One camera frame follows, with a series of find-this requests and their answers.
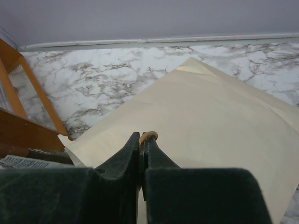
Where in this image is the orange wooden shelf rack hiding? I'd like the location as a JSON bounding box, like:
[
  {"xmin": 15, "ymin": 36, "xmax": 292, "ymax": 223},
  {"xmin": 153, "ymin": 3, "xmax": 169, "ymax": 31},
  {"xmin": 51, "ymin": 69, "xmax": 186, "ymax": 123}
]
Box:
[{"xmin": 0, "ymin": 40, "xmax": 69, "ymax": 154}]

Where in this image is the beige paper bag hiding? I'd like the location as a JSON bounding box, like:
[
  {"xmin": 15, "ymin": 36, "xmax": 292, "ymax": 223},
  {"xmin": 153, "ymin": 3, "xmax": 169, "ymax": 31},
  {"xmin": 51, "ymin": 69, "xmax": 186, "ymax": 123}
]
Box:
[{"xmin": 59, "ymin": 58, "xmax": 299, "ymax": 224}]

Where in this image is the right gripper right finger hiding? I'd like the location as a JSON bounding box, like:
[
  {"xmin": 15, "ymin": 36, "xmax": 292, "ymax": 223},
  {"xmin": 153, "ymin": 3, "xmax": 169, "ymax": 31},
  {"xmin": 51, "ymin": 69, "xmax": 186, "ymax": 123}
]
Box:
[{"xmin": 141, "ymin": 132, "xmax": 271, "ymax": 224}]

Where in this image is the brown sea salt bag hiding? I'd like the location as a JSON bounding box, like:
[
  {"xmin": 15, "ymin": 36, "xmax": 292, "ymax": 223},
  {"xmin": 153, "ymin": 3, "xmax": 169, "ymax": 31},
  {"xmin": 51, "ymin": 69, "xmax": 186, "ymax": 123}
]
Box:
[{"xmin": 0, "ymin": 149, "xmax": 74, "ymax": 169}]

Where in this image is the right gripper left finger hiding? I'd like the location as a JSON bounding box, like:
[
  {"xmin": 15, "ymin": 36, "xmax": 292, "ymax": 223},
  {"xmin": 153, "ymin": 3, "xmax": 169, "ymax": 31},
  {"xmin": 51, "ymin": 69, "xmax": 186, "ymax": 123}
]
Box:
[{"xmin": 0, "ymin": 132, "xmax": 140, "ymax": 224}]

